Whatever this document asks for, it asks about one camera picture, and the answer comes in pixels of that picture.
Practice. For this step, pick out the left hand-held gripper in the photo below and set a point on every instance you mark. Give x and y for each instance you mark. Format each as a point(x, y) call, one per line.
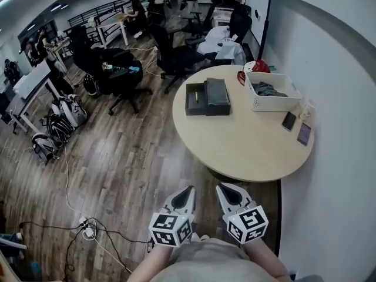
point(169, 225)

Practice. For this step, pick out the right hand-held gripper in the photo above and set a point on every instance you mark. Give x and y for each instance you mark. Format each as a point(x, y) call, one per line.
point(249, 219)

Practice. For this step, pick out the black box tray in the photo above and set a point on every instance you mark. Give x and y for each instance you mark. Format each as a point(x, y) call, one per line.
point(196, 106)

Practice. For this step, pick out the person's left forearm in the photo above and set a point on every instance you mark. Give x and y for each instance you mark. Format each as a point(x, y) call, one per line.
point(152, 260)

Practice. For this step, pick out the person's right forearm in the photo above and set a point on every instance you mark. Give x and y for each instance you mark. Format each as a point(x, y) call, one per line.
point(264, 257)

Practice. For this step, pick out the black box lid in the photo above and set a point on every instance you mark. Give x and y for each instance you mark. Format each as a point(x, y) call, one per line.
point(217, 94)

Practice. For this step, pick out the person's grey shirt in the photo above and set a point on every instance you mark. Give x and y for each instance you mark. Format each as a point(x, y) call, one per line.
point(214, 263)

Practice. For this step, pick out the white power strip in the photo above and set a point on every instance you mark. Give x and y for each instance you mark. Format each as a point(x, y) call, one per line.
point(87, 226)

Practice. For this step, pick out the black smartphone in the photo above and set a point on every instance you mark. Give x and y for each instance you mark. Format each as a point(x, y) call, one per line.
point(304, 134)
point(289, 121)

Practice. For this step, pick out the white perforated plastic basket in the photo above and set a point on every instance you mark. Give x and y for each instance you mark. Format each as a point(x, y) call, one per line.
point(273, 103)

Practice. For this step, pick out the grey cloth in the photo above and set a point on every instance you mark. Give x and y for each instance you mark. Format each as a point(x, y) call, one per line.
point(268, 89)

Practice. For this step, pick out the small white packet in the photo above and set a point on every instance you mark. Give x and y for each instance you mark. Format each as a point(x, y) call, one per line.
point(307, 109)

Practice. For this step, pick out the red and white bag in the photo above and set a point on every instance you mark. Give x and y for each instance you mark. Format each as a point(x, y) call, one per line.
point(260, 66)

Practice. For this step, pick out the small green object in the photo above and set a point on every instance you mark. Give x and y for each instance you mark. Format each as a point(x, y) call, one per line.
point(272, 68)

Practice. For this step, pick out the black white striped bag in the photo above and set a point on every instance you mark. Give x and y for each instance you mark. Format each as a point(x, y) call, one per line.
point(60, 128)

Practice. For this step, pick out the blue cloth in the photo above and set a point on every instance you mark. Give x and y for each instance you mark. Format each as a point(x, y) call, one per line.
point(134, 69)

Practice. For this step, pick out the black bag with white trim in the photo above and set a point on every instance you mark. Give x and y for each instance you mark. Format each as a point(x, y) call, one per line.
point(89, 84)

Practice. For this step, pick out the pile of white clothes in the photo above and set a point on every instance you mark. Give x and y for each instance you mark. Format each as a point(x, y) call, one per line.
point(218, 41)

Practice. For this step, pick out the black mesh office chair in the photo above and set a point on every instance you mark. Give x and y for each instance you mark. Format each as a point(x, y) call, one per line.
point(239, 22)

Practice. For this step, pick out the white cabinet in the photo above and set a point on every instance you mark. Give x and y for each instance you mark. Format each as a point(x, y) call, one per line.
point(221, 15)

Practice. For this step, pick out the white desk with wooden top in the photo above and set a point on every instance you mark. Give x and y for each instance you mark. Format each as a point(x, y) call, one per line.
point(113, 25)

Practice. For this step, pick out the black metal railing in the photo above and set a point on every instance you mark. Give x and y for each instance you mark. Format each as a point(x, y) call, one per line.
point(91, 12)

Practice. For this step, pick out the black wall device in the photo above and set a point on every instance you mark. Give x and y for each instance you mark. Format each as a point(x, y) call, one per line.
point(257, 14)

